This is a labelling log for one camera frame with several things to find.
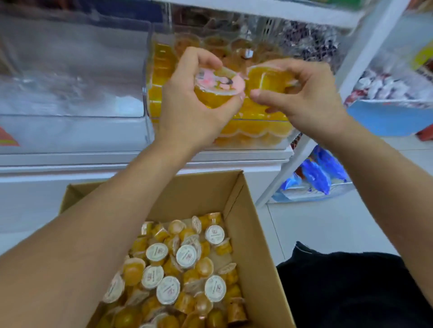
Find person's right hand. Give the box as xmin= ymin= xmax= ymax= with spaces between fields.
xmin=249 ymin=58 xmax=352 ymax=146

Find person's left hand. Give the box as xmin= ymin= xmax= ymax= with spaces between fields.
xmin=154 ymin=46 xmax=246 ymax=156

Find yellow jelly cup pink lid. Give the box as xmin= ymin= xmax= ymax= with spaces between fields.
xmin=194 ymin=67 xmax=246 ymax=109
xmin=245 ymin=66 xmax=299 ymax=99

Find pile of yellow jelly cups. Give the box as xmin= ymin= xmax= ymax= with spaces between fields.
xmin=96 ymin=212 xmax=249 ymax=328

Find brown cardboard box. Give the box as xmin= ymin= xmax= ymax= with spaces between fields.
xmin=59 ymin=170 xmax=297 ymax=328

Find person's left forearm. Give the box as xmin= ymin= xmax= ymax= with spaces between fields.
xmin=0 ymin=141 xmax=202 ymax=328

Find person's right forearm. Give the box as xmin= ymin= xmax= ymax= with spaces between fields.
xmin=324 ymin=114 xmax=433 ymax=305

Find person's black trousers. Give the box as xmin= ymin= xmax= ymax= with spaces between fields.
xmin=276 ymin=241 xmax=433 ymax=328

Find pile of silver foil packets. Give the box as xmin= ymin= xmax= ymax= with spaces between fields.
xmin=281 ymin=20 xmax=339 ymax=68

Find pile of white red candies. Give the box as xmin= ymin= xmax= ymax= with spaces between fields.
xmin=345 ymin=67 xmax=433 ymax=109

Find blue snack bags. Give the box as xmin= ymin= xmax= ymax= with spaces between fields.
xmin=281 ymin=145 xmax=349 ymax=196

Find clear plastic bin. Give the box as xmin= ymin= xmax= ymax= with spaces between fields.
xmin=145 ymin=23 xmax=302 ymax=151
xmin=0 ymin=13 xmax=155 ymax=156

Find crumpled clear plastic bag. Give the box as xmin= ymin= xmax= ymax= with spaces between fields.
xmin=0 ymin=73 xmax=146 ymax=117

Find orange white price tag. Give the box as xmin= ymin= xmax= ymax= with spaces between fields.
xmin=0 ymin=127 xmax=20 ymax=148

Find white wire mesh panel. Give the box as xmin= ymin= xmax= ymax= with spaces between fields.
xmin=263 ymin=17 xmax=342 ymax=75

